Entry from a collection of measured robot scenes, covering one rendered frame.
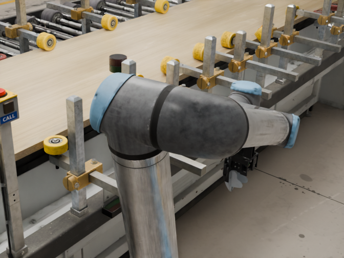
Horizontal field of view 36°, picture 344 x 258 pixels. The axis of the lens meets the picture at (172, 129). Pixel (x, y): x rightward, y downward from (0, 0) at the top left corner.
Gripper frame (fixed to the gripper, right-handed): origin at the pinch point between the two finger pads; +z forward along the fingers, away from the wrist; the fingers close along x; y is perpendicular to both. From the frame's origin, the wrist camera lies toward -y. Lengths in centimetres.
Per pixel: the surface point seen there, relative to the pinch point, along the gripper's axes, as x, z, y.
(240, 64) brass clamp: 69, -14, -36
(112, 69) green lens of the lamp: -6, -31, -44
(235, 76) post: 70, -7, -38
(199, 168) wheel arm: -1.2, -3.1, -11.1
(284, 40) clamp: 117, -13, -37
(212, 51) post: 46, -25, -37
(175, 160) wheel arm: -1.0, -2.2, -20.8
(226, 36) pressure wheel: 98, -14, -60
